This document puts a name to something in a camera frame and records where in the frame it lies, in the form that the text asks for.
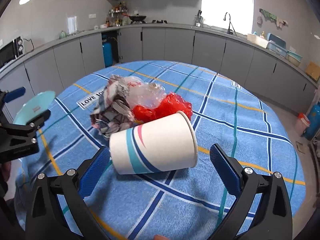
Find bright window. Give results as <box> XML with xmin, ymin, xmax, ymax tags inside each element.
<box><xmin>201</xmin><ymin>0</ymin><xmax>254</xmax><ymax>30</ymax></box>

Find black wok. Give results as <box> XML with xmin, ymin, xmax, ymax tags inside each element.
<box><xmin>122</xmin><ymin>14</ymin><xmax>147</xmax><ymax>22</ymax></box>

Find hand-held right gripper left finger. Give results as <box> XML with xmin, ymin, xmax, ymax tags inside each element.
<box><xmin>25</xmin><ymin>146</ymin><xmax>112</xmax><ymax>240</ymax></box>

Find green striped hanging cloth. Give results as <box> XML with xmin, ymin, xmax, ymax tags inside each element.
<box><xmin>259</xmin><ymin>8</ymin><xmax>278</xmax><ymax>20</ymax></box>

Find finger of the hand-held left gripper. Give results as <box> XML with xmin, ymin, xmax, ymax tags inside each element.
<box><xmin>0</xmin><ymin>109</ymin><xmax>52</xmax><ymax>145</ymax></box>
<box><xmin>0</xmin><ymin>87</ymin><xmax>26</xmax><ymax>110</ymax></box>

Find cream plastic basin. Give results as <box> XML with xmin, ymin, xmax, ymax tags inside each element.
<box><xmin>247</xmin><ymin>33</ymin><xmax>269</xmax><ymax>48</ymax></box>

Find blue gas cylinder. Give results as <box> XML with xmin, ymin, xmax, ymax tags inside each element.
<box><xmin>304</xmin><ymin>104</ymin><xmax>320</xmax><ymax>140</ymax></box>

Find black microwave oven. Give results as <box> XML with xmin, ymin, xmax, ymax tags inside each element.
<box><xmin>0</xmin><ymin>36</ymin><xmax>25</xmax><ymax>67</ymax></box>

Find red and white bucket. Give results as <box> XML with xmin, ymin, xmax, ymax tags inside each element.
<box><xmin>296</xmin><ymin>113</ymin><xmax>311</xmax><ymax>137</ymax></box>

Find red plastic film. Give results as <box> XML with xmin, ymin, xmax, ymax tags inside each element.
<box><xmin>132</xmin><ymin>92</ymin><xmax>193</xmax><ymax>124</ymax></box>

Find wooden cutting board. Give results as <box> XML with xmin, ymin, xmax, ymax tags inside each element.
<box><xmin>305</xmin><ymin>61</ymin><xmax>320</xmax><ymax>81</ymax></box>

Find metal spice rack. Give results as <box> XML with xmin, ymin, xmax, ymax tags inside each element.
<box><xmin>105</xmin><ymin>1</ymin><xmax>129</xmax><ymax>28</ymax></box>

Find grey kitchen counter cabinets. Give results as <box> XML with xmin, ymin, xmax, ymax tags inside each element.
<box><xmin>0</xmin><ymin>23</ymin><xmax>320</xmax><ymax>110</ymax></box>

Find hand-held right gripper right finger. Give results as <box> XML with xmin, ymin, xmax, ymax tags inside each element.
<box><xmin>209</xmin><ymin>144</ymin><xmax>293</xmax><ymax>240</ymax></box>

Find blue dish rack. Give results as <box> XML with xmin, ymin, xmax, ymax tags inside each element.
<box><xmin>265</xmin><ymin>32</ymin><xmax>288</xmax><ymax>55</ymax></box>

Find green plastic basin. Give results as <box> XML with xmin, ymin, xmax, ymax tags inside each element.
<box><xmin>287</xmin><ymin>51</ymin><xmax>303</xmax><ymax>67</ymax></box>

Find black sink faucet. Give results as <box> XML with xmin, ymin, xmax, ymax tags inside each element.
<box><xmin>223</xmin><ymin>12</ymin><xmax>238</xmax><ymax>36</ymax></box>

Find white striped paper cup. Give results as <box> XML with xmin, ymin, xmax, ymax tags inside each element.
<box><xmin>109</xmin><ymin>110</ymin><xmax>199</xmax><ymax>175</ymax></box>

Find clear plastic bag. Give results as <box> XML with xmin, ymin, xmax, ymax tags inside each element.
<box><xmin>125</xmin><ymin>76</ymin><xmax>167</xmax><ymax>110</ymax></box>

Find person's left hand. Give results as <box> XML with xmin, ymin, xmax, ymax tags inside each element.
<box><xmin>0</xmin><ymin>160</ymin><xmax>12</xmax><ymax>189</ymax></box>

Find plaid cloth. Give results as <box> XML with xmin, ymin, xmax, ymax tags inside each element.
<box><xmin>90</xmin><ymin>74</ymin><xmax>140</xmax><ymax>140</ymax></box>

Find blue water filter cylinder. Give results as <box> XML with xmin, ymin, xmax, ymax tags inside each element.
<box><xmin>102</xmin><ymin>34</ymin><xmax>113</xmax><ymax>68</ymax></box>

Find blue plaid tablecloth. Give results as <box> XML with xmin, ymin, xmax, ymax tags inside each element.
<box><xmin>14</xmin><ymin>60</ymin><xmax>307</xmax><ymax>240</ymax></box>

